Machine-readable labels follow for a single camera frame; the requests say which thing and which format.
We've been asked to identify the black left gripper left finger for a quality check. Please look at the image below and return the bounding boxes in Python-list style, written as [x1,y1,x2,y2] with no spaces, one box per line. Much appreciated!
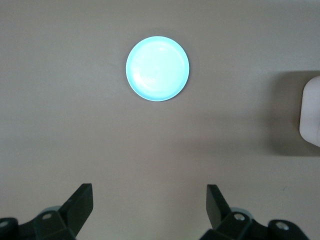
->
[32,183,95,240]

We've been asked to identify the light blue round plate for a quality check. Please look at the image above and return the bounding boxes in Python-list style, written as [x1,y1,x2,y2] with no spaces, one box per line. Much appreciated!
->
[125,36,191,102]

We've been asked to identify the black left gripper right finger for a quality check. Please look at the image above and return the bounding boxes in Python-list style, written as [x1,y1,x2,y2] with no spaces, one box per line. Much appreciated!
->
[201,184,309,240]

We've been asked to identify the white lidded box, grey latches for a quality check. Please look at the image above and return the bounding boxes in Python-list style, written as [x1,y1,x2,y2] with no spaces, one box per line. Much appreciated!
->
[298,75,320,148]

